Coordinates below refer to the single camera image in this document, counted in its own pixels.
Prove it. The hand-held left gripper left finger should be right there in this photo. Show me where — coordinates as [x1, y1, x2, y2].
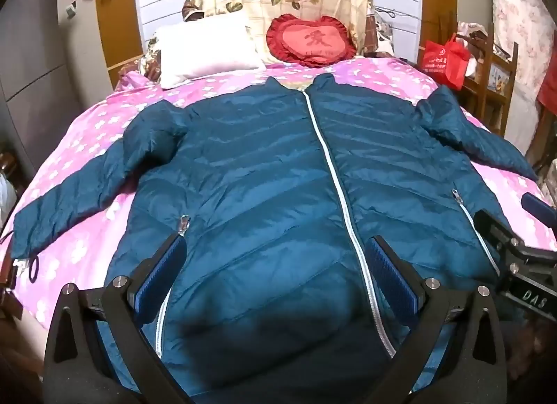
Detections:
[44, 232, 193, 404]

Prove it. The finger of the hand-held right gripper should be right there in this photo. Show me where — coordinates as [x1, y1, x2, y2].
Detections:
[521, 192, 557, 233]
[473, 209, 526, 266]

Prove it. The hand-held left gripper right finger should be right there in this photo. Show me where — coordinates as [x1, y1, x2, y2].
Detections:
[367, 236, 508, 404]

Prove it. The teal puffer jacket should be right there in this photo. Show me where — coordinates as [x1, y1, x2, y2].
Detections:
[12, 73, 539, 404]

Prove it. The red cloth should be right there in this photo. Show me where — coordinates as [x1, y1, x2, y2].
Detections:
[537, 49, 557, 114]

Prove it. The pink floral bedsheet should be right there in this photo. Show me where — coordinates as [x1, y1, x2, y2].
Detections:
[9, 57, 557, 335]

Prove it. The wooden chair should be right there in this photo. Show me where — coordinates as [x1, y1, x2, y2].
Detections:
[457, 21, 519, 137]

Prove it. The white plastic bag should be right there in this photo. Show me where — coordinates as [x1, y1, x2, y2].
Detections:
[0, 171, 18, 224]

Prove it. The red shopping bag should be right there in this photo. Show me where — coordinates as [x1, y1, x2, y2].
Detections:
[420, 33, 471, 90]

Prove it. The pale floral curtain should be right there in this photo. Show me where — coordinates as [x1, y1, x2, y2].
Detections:
[489, 0, 557, 148]

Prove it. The white pillow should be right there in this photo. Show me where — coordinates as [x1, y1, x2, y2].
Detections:
[153, 9, 265, 89]

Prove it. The grey wardrobe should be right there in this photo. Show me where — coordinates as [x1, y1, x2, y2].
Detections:
[0, 0, 90, 165]

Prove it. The red heart cushion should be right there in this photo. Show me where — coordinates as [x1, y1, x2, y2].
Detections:
[266, 14, 358, 68]

